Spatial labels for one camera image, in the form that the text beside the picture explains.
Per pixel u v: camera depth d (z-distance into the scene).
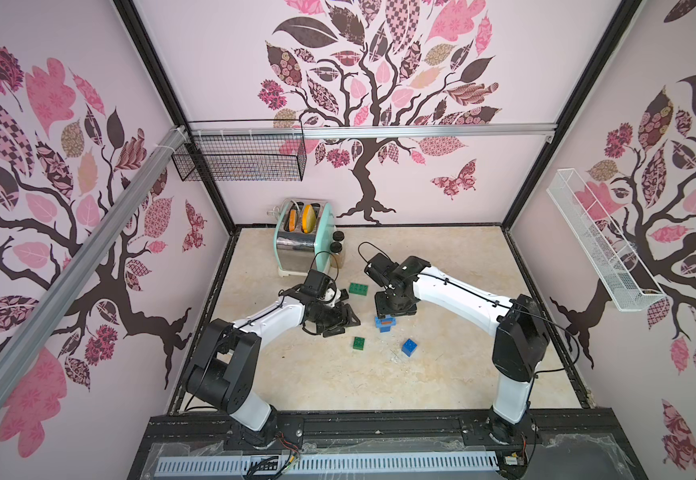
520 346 0.46
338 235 1.04
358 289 1.00
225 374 0.44
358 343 0.88
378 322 0.88
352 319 0.82
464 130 1.67
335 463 0.70
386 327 0.90
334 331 0.79
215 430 0.73
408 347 0.85
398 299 0.69
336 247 1.01
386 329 0.91
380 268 0.68
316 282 0.74
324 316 0.76
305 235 0.94
